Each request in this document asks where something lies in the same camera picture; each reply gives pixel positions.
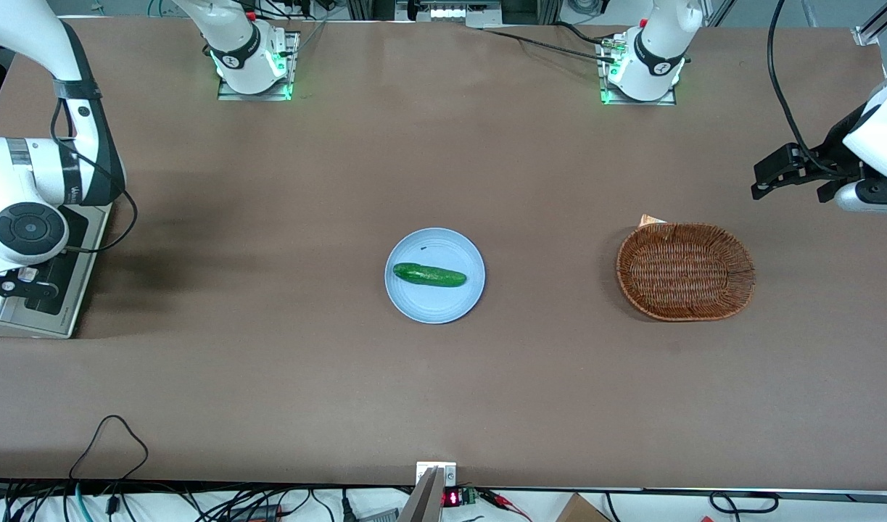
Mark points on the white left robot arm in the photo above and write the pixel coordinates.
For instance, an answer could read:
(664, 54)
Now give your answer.
(653, 51)

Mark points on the orange white paper tag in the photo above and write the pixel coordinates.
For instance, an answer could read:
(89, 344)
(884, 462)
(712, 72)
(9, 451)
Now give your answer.
(650, 220)

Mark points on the black power adapter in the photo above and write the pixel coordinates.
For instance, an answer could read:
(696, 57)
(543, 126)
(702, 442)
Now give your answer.
(258, 513)

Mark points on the brown oval wicker basket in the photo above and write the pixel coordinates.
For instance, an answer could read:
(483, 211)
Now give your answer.
(686, 272)

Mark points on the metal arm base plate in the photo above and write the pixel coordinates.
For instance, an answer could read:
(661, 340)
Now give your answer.
(233, 96)
(668, 100)

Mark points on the red LED display module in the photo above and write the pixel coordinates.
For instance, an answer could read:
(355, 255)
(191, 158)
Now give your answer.
(454, 498)

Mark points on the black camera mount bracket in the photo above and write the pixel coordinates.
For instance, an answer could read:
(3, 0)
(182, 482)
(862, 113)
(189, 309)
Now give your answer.
(842, 141)

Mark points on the green cucumber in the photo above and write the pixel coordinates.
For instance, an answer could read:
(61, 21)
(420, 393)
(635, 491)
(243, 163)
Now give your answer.
(428, 275)

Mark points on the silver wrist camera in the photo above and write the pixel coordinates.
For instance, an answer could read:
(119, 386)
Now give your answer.
(871, 199)

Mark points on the grey camera post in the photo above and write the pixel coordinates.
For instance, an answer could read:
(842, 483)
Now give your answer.
(423, 500)

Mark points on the white post bracket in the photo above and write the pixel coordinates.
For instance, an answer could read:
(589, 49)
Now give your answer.
(450, 475)

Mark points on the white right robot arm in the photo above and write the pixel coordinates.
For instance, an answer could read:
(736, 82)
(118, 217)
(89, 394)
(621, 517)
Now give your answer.
(22, 29)

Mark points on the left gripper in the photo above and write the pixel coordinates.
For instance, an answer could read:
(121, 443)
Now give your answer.
(833, 154)

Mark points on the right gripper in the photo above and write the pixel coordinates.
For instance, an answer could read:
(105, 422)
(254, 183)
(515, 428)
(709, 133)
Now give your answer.
(51, 271)

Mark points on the red clip leads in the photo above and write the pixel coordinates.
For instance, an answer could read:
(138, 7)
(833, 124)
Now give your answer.
(501, 500)

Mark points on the light blue round plate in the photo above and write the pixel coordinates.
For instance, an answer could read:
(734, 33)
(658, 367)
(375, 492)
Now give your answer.
(436, 304)

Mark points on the aluminium frame profile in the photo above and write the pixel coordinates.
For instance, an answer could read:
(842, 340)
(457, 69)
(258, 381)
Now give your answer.
(878, 22)

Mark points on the grey device with lights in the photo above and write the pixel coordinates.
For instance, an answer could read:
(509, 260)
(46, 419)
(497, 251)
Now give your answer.
(450, 11)

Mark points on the brown cardboard box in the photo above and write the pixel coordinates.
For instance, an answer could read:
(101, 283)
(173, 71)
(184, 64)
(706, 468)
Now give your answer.
(581, 511)

